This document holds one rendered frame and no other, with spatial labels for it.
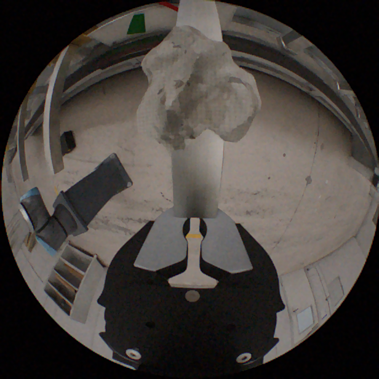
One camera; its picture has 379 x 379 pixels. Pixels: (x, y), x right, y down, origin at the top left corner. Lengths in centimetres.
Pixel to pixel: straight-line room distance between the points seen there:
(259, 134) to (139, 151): 89
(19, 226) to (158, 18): 75
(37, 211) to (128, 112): 88
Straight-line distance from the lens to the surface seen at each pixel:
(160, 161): 101
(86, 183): 88
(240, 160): 102
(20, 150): 50
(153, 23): 32
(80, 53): 42
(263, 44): 36
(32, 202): 71
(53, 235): 75
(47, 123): 27
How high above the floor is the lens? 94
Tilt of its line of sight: 63 degrees down
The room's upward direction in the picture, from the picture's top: 175 degrees counter-clockwise
